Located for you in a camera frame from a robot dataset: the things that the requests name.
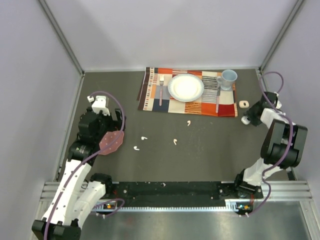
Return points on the light blue mug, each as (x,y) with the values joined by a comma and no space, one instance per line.
(227,79)

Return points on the patterned orange placemat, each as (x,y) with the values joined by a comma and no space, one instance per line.
(205,105)

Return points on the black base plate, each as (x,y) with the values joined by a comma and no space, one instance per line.
(177,193)

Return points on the pink handled knife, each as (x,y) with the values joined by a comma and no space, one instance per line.
(218,98)

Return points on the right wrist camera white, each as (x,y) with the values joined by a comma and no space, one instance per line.
(274,99)

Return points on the pink handled fork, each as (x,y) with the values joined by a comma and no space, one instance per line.
(161,82)

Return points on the white round plate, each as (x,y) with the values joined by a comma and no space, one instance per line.
(186,87)

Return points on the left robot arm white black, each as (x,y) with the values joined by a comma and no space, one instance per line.
(69,209)

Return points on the beige square ring object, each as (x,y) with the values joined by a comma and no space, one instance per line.
(243,104)

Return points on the grey cable duct rail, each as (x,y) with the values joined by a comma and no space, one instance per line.
(227,206)

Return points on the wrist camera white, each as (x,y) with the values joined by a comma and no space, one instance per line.
(99,104)
(274,99)

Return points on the pink polka dot plate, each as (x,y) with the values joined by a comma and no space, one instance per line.
(110,142)

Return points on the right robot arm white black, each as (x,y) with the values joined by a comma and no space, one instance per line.
(282,148)

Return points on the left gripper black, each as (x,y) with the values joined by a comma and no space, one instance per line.
(114,125)

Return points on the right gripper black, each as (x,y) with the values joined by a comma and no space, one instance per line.
(249,113)

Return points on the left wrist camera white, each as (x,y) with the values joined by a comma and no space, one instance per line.
(99,104)

